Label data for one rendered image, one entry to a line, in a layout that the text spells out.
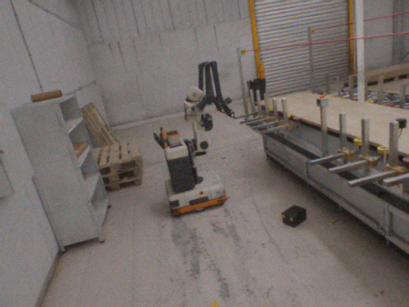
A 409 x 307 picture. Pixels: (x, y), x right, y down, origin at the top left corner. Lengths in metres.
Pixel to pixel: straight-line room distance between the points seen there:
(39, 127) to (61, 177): 0.52
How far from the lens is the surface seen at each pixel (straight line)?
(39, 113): 3.27
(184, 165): 3.44
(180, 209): 3.59
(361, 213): 3.10
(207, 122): 3.52
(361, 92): 3.95
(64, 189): 3.43
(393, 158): 2.20
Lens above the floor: 1.74
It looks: 19 degrees down
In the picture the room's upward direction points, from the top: 11 degrees counter-clockwise
